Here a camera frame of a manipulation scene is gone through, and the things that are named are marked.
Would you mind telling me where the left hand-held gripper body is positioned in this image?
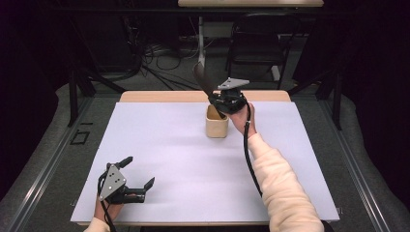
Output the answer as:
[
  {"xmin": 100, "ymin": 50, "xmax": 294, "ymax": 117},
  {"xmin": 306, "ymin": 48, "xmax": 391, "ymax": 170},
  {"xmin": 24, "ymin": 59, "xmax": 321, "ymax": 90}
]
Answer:
[{"xmin": 98, "ymin": 162, "xmax": 147, "ymax": 205}]

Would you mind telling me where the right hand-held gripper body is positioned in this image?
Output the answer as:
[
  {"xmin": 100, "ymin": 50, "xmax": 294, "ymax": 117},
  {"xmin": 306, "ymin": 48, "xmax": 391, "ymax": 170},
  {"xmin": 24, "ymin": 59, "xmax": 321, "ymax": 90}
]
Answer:
[{"xmin": 211, "ymin": 76, "xmax": 251, "ymax": 116}]

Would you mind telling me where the beige square cup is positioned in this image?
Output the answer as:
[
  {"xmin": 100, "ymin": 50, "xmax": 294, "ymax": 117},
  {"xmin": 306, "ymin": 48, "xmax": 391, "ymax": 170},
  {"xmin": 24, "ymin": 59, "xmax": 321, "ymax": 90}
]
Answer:
[{"xmin": 205, "ymin": 103, "xmax": 230, "ymax": 139}]

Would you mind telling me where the black kitchen knife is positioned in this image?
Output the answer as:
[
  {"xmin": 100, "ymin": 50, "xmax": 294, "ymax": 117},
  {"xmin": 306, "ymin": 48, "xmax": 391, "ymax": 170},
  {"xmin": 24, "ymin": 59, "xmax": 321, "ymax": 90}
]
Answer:
[{"xmin": 191, "ymin": 61, "xmax": 227, "ymax": 121}]

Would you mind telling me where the person's right hand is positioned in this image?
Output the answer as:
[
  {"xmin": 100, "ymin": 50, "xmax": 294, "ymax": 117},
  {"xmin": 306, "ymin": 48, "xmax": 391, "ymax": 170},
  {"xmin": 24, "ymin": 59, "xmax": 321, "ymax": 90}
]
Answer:
[{"xmin": 229, "ymin": 101, "xmax": 258, "ymax": 138}]

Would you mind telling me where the person's left hand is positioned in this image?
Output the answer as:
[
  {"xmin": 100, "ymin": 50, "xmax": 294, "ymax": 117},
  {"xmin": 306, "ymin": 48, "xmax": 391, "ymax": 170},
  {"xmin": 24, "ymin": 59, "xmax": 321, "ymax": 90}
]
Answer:
[{"xmin": 94, "ymin": 192, "xmax": 138, "ymax": 223}]

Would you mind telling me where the white table mat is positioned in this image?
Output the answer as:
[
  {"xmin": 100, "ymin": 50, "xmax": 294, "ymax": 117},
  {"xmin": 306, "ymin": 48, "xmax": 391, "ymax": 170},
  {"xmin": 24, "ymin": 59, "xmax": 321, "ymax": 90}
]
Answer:
[{"xmin": 70, "ymin": 101, "xmax": 341, "ymax": 224}]

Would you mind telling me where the wooden table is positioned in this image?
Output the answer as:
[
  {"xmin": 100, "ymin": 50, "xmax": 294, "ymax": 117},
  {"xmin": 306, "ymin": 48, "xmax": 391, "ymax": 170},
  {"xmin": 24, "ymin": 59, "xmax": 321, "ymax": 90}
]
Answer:
[{"xmin": 70, "ymin": 89, "xmax": 341, "ymax": 227}]

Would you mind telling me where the black folding chair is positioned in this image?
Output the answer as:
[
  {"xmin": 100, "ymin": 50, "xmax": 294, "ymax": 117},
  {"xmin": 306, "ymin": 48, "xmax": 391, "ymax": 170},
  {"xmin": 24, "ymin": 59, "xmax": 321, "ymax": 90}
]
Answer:
[{"xmin": 224, "ymin": 12, "xmax": 304, "ymax": 92}]

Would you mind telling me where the black metal stand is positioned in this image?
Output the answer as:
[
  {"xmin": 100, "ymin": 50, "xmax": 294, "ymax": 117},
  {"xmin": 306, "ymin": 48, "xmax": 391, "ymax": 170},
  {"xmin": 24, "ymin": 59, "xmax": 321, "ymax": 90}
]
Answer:
[
  {"xmin": 285, "ymin": 66, "xmax": 343, "ymax": 131},
  {"xmin": 67, "ymin": 66, "xmax": 128, "ymax": 129}
]

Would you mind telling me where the white-legged wooden desk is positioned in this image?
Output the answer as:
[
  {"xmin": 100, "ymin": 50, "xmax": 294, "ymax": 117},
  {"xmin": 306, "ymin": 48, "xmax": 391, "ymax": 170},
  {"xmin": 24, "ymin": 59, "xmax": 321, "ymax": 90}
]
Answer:
[{"xmin": 177, "ymin": 0, "xmax": 325, "ymax": 82}]

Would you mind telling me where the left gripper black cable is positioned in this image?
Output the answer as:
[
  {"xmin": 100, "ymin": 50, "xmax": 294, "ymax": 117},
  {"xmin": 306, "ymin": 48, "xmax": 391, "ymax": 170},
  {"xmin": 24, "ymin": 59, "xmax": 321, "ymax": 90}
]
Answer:
[{"xmin": 97, "ymin": 172, "xmax": 118, "ymax": 232}]

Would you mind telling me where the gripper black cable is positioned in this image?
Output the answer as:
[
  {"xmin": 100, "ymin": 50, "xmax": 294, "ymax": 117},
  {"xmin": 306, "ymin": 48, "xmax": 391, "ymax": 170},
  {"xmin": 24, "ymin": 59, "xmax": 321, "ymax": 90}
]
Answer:
[
  {"xmin": 97, "ymin": 172, "xmax": 118, "ymax": 232},
  {"xmin": 242, "ymin": 96, "xmax": 264, "ymax": 198}
]

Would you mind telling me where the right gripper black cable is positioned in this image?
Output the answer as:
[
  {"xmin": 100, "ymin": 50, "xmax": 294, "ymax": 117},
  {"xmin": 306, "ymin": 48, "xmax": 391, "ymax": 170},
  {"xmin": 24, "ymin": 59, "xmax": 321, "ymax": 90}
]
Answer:
[{"xmin": 242, "ymin": 96, "xmax": 264, "ymax": 198}]

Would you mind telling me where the aluminium floor rail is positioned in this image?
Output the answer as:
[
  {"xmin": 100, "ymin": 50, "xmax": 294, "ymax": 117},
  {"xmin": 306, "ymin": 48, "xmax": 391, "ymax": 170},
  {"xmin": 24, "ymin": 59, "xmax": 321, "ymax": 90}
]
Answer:
[
  {"xmin": 318, "ymin": 96, "xmax": 392, "ymax": 232},
  {"xmin": 9, "ymin": 96, "xmax": 95, "ymax": 232}
]

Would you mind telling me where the bundle of floor cables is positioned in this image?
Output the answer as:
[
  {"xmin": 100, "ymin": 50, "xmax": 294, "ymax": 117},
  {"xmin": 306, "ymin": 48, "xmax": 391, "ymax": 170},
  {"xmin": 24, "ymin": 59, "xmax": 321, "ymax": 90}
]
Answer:
[{"xmin": 127, "ymin": 15, "xmax": 216, "ymax": 92}]

